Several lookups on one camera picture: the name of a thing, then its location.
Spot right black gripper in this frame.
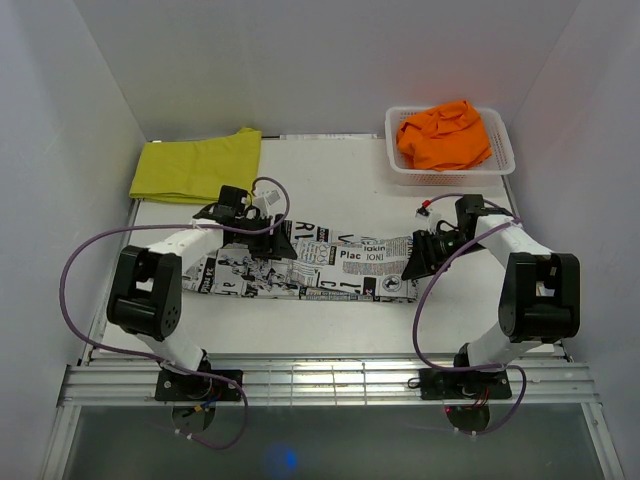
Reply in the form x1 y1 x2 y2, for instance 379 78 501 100
400 229 485 281

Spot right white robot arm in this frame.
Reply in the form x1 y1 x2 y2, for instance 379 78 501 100
402 194 581 397

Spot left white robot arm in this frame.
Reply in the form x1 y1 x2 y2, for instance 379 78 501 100
106 181 297 400

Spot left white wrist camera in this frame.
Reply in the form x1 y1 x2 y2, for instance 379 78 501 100
252 190 281 216

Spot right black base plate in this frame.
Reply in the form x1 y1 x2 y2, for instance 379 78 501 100
407 368 512 401

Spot aluminium rail frame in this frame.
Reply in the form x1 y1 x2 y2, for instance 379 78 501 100
40 179 626 480

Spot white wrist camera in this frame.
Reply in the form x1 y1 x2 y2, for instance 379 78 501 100
416 200 442 233
252 190 281 216

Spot orange trousers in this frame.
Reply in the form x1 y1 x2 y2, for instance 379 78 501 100
395 100 492 172

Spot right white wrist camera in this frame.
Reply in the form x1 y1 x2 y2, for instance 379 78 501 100
416 200 442 233

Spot folded yellow-green trousers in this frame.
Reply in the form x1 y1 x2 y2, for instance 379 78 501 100
129 128 262 205

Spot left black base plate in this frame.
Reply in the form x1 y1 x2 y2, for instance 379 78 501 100
154 369 241 403

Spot newspaper print trousers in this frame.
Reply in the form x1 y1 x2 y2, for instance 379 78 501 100
182 220 418 303

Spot white plastic basket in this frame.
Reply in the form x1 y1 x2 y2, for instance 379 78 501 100
385 106 516 186

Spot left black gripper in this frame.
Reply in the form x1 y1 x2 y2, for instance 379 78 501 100
235 214 298 261

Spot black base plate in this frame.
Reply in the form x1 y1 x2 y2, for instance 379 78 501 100
407 368 512 401
154 369 241 403

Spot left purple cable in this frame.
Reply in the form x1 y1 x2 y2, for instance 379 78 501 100
59 175 292 450

